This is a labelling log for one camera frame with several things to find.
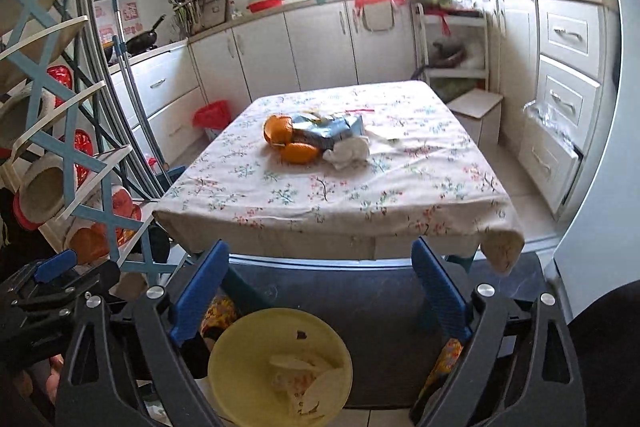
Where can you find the white and blue shoe rack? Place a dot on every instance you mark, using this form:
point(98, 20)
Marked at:
point(37, 37)

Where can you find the waste bin with red bag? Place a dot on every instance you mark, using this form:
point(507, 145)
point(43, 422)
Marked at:
point(212, 117)

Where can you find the white drawer cabinet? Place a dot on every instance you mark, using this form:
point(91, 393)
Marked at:
point(565, 72)

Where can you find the red basin with white lid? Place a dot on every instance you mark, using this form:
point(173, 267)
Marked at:
point(265, 3)

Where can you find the wall utensil rack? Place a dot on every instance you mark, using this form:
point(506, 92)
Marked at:
point(200, 7)

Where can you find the black wok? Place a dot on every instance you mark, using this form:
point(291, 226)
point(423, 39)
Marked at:
point(140, 42)

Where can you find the person's left hand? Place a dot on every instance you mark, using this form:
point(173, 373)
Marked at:
point(56, 377)

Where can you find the red green fluffy slipper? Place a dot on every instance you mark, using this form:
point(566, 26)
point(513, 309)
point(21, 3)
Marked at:
point(25, 122)
point(42, 192)

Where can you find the mop with orange tip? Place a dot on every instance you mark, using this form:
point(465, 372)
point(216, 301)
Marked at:
point(127, 72)

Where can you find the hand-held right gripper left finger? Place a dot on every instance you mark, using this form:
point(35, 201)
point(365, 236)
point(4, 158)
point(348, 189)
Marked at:
point(197, 297)

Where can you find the person's right leg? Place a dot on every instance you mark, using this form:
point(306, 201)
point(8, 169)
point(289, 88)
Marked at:
point(610, 367)

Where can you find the white rolling cart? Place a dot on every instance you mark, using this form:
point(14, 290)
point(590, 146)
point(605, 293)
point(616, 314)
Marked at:
point(482, 42)

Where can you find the red patterned slipper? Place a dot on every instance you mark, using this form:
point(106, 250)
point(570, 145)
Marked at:
point(125, 209)

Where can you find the white tissue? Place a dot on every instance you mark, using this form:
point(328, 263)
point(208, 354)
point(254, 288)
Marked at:
point(347, 154)

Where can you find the yellow floral slipper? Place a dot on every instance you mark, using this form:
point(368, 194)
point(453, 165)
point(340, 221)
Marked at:
point(220, 314)
point(445, 362)

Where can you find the blue dustpan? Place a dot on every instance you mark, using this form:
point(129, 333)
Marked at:
point(172, 177)

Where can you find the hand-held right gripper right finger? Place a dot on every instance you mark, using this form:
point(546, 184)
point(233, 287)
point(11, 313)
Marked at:
point(442, 292)

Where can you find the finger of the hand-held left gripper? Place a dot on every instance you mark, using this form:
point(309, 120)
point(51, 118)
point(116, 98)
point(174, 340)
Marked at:
point(90, 287)
point(55, 267)

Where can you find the white base cabinets with counter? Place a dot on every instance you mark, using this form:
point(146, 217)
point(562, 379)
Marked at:
point(310, 52)

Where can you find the door bag holder with red bag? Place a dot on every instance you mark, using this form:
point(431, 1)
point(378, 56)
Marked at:
point(380, 2)

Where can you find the floral tablecloth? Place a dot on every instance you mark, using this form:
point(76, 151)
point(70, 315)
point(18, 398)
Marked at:
point(325, 202)

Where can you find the blue green snack packet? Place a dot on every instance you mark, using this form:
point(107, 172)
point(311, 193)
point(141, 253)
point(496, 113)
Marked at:
point(325, 129)

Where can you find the clear plastic bag on drawer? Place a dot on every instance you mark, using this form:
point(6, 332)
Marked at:
point(550, 127)

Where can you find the white box stool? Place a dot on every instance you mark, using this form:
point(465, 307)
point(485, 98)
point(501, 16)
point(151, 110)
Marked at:
point(475, 117)

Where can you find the yellow plastic bin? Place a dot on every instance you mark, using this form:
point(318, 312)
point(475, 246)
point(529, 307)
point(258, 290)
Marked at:
point(240, 357)

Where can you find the grey sliding door frame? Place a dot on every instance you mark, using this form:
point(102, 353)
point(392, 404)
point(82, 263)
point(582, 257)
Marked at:
point(100, 72)

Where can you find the orange slipper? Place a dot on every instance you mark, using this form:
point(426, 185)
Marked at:
point(87, 244)

